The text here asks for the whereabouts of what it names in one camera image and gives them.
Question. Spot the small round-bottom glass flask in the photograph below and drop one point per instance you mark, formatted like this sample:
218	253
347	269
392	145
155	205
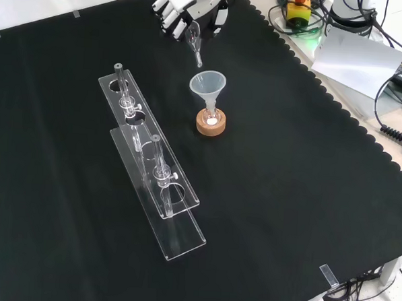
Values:
211	120

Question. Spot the translucent plastic funnel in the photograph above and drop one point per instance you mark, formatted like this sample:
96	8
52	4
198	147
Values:
207	85

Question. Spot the black bench cloth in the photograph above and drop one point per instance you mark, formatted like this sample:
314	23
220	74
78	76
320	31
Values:
269	194

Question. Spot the clear tape strip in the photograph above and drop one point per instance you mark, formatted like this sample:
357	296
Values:
329	276

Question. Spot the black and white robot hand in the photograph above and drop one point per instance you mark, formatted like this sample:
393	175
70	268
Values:
192	1

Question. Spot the white table leg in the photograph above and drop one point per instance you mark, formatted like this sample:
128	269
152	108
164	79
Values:
390	271

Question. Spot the yellow stop button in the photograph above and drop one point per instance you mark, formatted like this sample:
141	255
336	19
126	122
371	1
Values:
297	14

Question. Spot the clear acrylic funnel stand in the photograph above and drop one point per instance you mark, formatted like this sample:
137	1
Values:
190	234

